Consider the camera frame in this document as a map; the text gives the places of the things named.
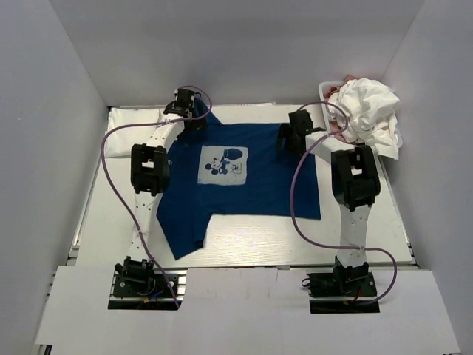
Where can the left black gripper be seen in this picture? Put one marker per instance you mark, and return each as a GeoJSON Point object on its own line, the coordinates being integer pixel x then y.
{"type": "Point", "coordinates": [198, 124]}

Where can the white perforated basket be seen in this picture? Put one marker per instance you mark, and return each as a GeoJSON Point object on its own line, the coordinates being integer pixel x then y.
{"type": "Point", "coordinates": [325, 100]}

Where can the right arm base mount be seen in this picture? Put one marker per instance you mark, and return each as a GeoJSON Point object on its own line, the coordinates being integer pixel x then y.
{"type": "Point", "coordinates": [327, 297]}

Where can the white folded t shirt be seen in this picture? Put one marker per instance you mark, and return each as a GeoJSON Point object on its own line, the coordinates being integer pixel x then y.
{"type": "Point", "coordinates": [119, 143]}

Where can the pink clothes in basket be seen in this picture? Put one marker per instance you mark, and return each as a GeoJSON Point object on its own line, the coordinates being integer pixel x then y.
{"type": "Point", "coordinates": [345, 97]}

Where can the blue t shirt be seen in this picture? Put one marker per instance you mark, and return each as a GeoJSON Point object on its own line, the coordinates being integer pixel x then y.
{"type": "Point", "coordinates": [232, 169]}

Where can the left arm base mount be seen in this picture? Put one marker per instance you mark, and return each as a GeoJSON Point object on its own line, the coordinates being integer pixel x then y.
{"type": "Point", "coordinates": [138, 285]}

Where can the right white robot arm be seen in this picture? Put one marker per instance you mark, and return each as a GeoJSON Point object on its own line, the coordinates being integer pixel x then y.
{"type": "Point", "coordinates": [355, 185]}

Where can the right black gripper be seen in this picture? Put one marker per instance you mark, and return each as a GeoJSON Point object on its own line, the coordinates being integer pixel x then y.
{"type": "Point", "coordinates": [285, 131]}

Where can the white t shirt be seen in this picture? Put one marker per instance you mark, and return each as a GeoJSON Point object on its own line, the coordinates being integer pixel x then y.
{"type": "Point", "coordinates": [119, 143]}
{"type": "Point", "coordinates": [373, 111]}

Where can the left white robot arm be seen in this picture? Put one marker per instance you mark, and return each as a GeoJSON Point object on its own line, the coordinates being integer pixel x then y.
{"type": "Point", "coordinates": [150, 169]}

